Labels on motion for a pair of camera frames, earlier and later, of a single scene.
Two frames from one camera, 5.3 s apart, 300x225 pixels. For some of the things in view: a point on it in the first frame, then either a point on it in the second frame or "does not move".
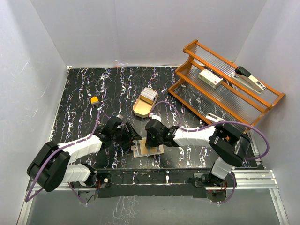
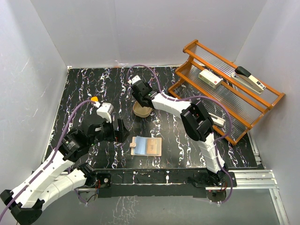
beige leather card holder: [139, 148] does not move
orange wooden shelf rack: [217, 87] does not move
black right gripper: [149, 143] -> [137, 97]
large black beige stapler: [245, 77] does not move
